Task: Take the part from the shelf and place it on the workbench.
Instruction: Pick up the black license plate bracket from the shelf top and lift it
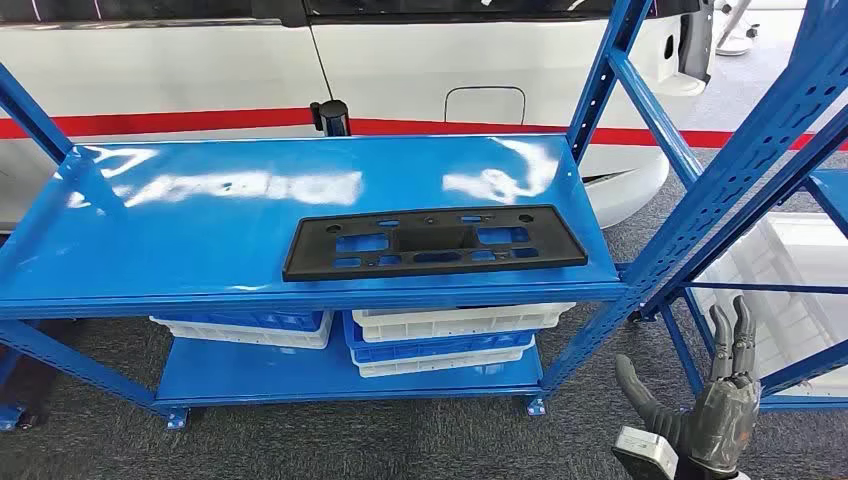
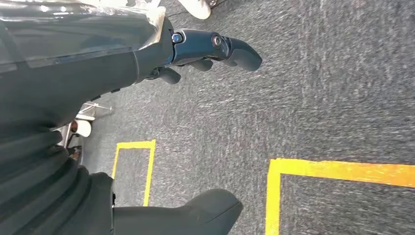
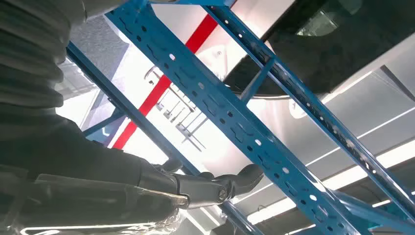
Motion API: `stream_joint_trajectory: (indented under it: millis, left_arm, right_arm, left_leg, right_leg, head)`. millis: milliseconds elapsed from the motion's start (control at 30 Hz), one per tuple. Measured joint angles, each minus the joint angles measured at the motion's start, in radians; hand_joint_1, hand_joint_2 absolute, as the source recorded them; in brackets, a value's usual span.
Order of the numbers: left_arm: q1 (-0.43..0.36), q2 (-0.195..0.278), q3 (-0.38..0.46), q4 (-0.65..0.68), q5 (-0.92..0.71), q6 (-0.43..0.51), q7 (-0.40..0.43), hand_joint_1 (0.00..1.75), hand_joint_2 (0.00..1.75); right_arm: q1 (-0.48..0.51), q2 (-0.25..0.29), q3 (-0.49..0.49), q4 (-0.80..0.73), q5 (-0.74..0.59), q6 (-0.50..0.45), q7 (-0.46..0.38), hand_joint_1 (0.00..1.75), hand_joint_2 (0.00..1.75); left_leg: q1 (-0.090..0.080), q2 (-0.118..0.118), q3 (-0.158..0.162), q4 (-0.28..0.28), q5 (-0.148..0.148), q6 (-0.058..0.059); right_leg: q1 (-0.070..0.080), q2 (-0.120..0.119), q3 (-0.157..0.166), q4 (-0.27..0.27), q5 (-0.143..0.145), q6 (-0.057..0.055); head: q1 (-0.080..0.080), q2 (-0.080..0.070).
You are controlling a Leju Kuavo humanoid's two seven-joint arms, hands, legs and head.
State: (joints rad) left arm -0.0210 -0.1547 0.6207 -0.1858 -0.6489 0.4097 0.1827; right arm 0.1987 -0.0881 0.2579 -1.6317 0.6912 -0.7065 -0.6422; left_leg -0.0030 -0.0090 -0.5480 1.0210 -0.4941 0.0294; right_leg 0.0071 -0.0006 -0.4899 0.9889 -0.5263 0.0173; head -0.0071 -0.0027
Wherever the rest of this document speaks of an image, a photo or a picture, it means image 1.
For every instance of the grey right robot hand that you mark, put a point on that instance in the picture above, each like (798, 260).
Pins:
(725, 424)

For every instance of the black plastic plate bracket part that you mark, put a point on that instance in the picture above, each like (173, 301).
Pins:
(305, 258)

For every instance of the blue metal shelf rack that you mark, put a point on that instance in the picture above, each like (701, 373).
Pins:
(10, 417)
(199, 225)
(815, 364)

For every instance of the blue plastic crate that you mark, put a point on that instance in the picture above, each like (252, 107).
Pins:
(265, 321)
(430, 348)

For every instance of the red barrier belt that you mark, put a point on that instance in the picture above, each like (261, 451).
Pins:
(430, 126)
(166, 122)

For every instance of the white car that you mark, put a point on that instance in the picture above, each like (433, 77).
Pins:
(166, 73)

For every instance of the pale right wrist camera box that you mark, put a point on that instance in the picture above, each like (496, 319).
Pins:
(646, 454)

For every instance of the black stanchion post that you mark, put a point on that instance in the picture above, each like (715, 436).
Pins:
(333, 119)

